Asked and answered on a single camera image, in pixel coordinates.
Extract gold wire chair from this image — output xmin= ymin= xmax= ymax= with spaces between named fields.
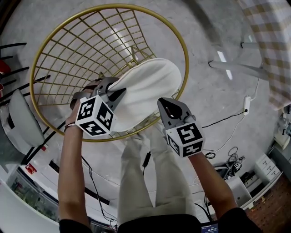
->
xmin=29 ymin=3 xmax=190 ymax=143

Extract white round cushion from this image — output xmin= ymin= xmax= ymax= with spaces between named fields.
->
xmin=108 ymin=58 xmax=182 ymax=133

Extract black power cable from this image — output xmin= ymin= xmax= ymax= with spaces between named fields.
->
xmin=201 ymin=110 xmax=248 ymax=128

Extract person's left forearm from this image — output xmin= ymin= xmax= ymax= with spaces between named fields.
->
xmin=57 ymin=111 xmax=91 ymax=228

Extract red tag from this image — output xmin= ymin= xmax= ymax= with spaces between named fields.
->
xmin=25 ymin=164 xmax=38 ymax=175

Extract small screen device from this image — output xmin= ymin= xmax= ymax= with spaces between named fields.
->
xmin=201 ymin=223 xmax=219 ymax=233

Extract beaded wrist bracelet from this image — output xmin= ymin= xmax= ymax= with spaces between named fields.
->
xmin=63 ymin=122 xmax=77 ymax=133

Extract black cable with inline box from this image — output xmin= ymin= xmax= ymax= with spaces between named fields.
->
xmin=141 ymin=150 xmax=152 ymax=176

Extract grey table leg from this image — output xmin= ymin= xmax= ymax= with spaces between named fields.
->
xmin=208 ymin=59 xmax=273 ymax=81

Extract person's left hand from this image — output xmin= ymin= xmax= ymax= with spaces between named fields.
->
xmin=70 ymin=78 xmax=104 ymax=109

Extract white power cable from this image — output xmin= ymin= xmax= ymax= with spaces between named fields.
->
xmin=210 ymin=78 xmax=260 ymax=154

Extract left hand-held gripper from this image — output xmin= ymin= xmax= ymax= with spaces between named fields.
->
xmin=75 ymin=76 xmax=127 ymax=138

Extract checked tablecloth table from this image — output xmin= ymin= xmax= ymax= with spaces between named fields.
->
xmin=236 ymin=0 xmax=291 ymax=111

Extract person's right forearm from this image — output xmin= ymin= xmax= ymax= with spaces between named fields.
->
xmin=187 ymin=150 xmax=239 ymax=220

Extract white storage box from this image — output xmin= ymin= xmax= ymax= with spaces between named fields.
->
xmin=227 ymin=176 xmax=252 ymax=207

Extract white power strip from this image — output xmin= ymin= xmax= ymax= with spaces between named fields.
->
xmin=242 ymin=96 xmax=251 ymax=116

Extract black slatted chair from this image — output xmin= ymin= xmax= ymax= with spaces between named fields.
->
xmin=0 ymin=42 xmax=66 ymax=166

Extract tangle of black cables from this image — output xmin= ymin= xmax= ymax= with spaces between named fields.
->
xmin=224 ymin=147 xmax=246 ymax=181

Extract thin black cable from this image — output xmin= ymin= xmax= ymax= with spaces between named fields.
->
xmin=81 ymin=156 xmax=119 ymax=229

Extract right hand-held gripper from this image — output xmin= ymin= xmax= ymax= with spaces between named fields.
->
xmin=157 ymin=97 xmax=204 ymax=158

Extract person's beige trousers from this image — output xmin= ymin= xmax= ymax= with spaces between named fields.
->
xmin=117 ymin=127 xmax=196 ymax=228

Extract person's black shirt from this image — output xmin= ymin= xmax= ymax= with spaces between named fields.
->
xmin=59 ymin=206 xmax=263 ymax=233

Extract white drawer cabinet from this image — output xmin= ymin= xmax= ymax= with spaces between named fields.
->
xmin=254 ymin=153 xmax=282 ymax=183

